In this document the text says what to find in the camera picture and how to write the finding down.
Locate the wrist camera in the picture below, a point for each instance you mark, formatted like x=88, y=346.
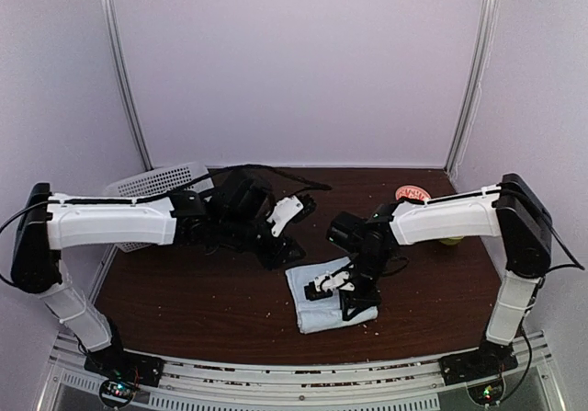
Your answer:
x=241, y=197
x=347, y=232

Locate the red white patterned ceramic bowl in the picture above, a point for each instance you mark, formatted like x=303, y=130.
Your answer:
x=411, y=192

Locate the lime green plastic bowl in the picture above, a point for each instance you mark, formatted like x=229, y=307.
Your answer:
x=450, y=241

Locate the left aluminium frame post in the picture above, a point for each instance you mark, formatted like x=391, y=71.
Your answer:
x=123, y=82

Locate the aluminium frame post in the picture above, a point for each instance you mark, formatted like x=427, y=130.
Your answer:
x=123, y=82
x=470, y=99

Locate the white perforated plastic basket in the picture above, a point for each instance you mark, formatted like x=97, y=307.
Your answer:
x=156, y=181

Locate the round circuit board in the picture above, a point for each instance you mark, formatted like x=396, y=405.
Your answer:
x=116, y=394
x=486, y=393

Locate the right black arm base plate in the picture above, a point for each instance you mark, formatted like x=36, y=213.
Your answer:
x=487, y=360

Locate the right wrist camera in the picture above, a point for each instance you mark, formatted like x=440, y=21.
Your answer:
x=347, y=232

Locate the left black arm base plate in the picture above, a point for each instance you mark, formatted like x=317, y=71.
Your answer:
x=121, y=365

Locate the right aluminium frame post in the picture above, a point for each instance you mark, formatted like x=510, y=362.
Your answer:
x=470, y=99

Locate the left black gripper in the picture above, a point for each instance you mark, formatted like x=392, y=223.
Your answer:
x=277, y=257

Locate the right round circuit board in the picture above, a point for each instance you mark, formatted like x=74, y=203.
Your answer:
x=486, y=393

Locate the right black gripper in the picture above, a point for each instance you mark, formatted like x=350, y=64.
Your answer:
x=349, y=301

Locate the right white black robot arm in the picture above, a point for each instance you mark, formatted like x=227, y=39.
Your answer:
x=508, y=213

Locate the left round circuit board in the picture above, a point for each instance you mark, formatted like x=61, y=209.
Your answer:
x=116, y=394

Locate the light blue towel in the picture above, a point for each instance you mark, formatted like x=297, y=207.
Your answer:
x=324, y=314

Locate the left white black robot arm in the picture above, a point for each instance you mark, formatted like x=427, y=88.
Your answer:
x=53, y=222

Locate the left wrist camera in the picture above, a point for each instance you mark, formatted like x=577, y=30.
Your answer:
x=241, y=197

